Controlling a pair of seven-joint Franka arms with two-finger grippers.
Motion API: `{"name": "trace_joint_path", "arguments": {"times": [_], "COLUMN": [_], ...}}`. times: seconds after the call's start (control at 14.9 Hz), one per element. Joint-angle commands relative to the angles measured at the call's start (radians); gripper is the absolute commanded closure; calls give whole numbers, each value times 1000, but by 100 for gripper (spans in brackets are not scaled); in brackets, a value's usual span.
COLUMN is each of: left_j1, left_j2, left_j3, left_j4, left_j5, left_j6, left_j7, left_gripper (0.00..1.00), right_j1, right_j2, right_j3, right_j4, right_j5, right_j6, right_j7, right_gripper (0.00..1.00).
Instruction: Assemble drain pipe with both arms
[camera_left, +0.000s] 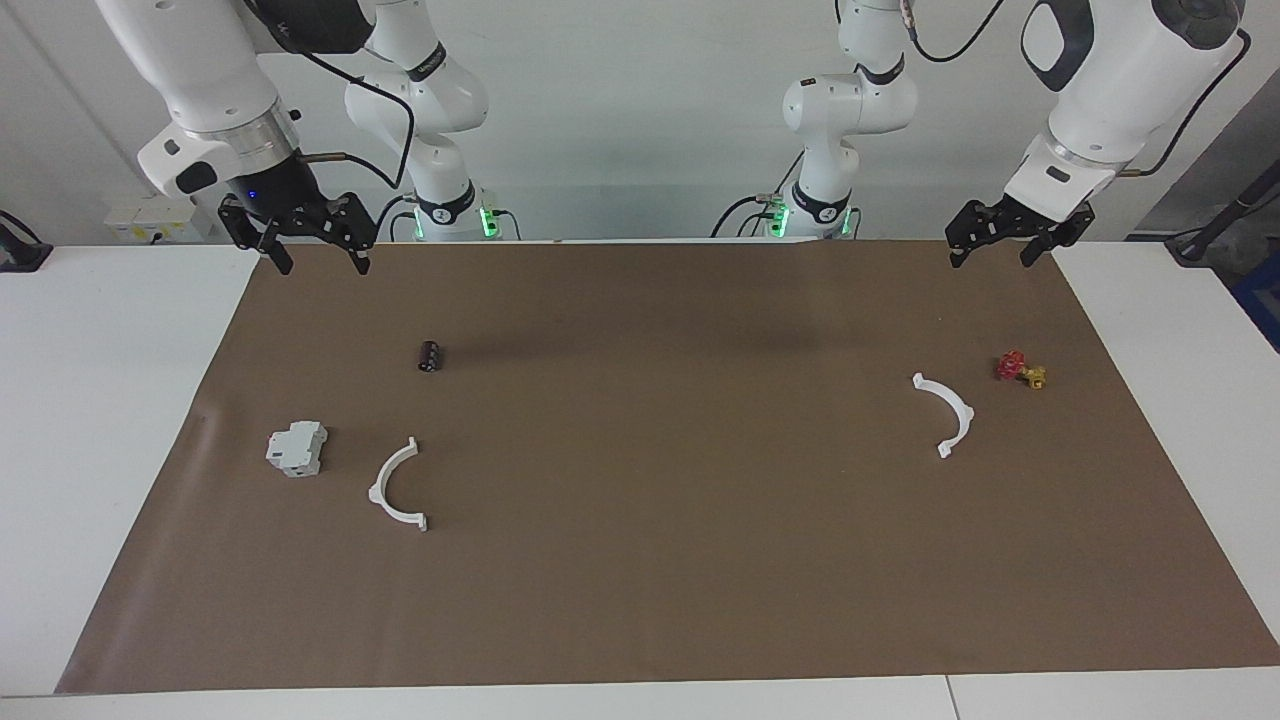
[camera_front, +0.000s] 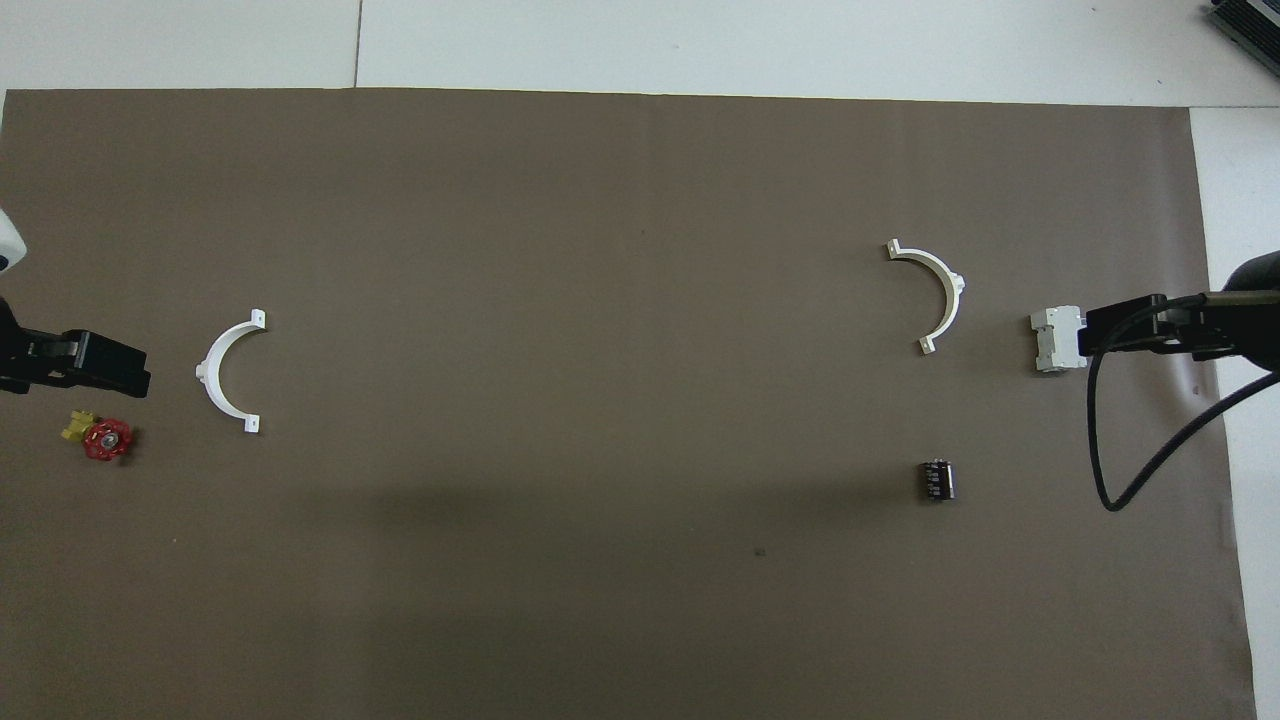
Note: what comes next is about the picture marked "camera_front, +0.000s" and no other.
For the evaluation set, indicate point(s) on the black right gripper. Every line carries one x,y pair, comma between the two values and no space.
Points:
1255,325

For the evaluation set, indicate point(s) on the white circuit breaker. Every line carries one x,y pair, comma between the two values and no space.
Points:
1055,340

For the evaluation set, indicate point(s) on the dark grey ribbed device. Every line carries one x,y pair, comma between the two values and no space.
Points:
1255,20

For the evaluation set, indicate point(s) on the brown paper mat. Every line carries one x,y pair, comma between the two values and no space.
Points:
600,300

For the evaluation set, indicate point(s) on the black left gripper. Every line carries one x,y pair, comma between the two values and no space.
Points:
12,350

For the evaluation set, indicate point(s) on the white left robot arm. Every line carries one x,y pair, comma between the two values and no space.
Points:
10,240

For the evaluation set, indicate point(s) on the red and yellow valve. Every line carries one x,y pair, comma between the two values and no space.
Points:
106,438

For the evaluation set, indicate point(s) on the black cylindrical capacitor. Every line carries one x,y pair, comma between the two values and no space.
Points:
937,479

